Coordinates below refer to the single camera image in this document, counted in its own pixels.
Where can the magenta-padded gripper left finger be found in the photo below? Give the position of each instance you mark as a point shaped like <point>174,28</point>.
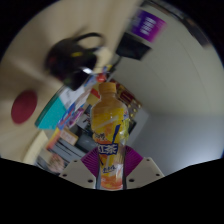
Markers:
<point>78,173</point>

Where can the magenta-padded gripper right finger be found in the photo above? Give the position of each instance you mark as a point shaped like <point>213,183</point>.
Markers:
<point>143,171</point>

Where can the yellow-labelled orange drink bottle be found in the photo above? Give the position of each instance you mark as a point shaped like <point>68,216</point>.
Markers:
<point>109,130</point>

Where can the tan paper envelope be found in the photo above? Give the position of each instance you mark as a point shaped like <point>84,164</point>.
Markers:
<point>33,146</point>

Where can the teal book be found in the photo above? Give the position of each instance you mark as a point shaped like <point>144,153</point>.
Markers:
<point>50,115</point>

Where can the flat round red coaster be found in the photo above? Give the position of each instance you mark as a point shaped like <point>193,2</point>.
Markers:
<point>24,106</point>

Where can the black dotted mug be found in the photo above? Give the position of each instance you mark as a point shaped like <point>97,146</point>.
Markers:
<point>66,60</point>

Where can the purple sign board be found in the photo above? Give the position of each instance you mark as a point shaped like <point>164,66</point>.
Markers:
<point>148,25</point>

